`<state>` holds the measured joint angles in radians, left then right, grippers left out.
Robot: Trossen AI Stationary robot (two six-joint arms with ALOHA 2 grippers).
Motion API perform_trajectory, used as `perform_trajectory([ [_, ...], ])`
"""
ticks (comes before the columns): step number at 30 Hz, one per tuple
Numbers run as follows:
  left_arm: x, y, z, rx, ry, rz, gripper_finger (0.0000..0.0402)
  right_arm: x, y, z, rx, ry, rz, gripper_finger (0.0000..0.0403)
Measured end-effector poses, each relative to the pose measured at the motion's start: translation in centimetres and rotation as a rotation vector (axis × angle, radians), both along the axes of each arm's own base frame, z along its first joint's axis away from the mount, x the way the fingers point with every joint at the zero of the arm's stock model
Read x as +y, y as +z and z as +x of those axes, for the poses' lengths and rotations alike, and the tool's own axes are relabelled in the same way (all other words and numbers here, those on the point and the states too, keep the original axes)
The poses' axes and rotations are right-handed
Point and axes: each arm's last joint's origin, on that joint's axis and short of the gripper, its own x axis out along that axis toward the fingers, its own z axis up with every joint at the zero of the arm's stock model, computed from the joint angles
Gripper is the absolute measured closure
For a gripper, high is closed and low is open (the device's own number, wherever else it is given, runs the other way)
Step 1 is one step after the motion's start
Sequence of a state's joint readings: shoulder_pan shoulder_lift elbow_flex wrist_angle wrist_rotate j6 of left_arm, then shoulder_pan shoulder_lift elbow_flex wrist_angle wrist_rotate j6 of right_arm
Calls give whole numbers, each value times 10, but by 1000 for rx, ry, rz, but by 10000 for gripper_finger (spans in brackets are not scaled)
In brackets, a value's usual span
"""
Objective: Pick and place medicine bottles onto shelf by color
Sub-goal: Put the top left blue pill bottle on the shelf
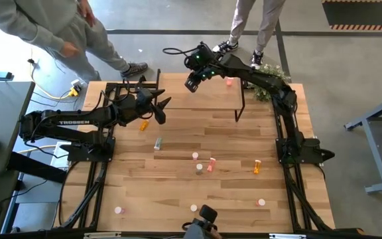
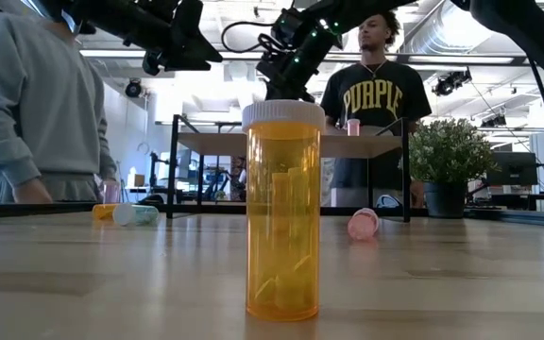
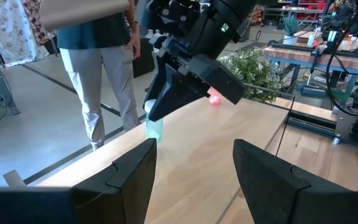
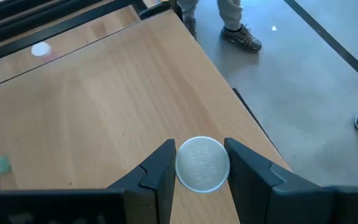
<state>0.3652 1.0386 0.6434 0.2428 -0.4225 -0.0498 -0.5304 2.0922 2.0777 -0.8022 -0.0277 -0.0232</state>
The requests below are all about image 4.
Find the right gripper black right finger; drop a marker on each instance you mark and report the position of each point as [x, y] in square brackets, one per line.
[259, 193]

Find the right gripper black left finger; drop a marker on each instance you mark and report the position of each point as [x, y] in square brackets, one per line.
[154, 193]

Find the black aluminium table frame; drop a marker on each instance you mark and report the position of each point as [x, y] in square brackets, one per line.
[11, 48]

